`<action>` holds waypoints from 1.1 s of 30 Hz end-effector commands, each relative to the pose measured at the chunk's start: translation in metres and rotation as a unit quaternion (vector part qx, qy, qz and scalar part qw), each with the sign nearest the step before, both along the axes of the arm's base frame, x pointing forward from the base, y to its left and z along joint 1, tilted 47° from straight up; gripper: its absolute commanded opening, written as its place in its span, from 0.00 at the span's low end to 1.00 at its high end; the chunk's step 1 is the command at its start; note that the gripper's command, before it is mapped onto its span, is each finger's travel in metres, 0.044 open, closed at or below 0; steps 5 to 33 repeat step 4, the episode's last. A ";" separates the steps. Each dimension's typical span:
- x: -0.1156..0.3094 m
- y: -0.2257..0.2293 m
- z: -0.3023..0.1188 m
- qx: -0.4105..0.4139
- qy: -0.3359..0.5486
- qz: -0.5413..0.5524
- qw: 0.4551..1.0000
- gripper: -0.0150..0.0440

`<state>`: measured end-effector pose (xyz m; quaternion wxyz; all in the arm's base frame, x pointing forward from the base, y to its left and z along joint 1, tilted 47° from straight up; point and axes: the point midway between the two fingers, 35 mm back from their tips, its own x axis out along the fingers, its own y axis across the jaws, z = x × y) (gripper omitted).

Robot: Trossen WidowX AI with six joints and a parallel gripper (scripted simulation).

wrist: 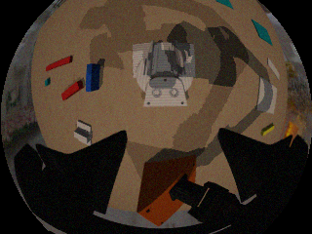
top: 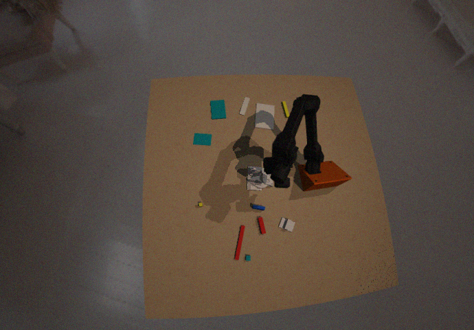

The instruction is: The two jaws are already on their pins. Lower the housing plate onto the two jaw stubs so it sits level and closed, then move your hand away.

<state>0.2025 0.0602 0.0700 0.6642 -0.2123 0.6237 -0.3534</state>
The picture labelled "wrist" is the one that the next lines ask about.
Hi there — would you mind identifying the teal flat rectangular plate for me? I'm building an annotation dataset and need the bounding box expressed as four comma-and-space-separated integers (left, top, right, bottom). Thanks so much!
251, 19, 272, 46

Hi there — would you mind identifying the yellow flat bar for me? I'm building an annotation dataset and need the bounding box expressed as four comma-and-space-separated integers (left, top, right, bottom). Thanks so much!
260, 124, 274, 137

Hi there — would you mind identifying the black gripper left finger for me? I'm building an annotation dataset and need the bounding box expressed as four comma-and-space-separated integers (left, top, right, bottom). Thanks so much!
36, 130, 128, 214

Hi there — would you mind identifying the blue rectangular block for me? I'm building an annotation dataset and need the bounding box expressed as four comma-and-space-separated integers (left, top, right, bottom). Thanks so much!
86, 63, 100, 93

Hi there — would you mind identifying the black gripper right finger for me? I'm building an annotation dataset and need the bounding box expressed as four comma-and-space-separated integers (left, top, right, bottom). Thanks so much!
217, 128, 293, 203

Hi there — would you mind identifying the teal flat rectangular block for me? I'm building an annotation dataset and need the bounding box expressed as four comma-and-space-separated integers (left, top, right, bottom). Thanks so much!
215, 0, 234, 9

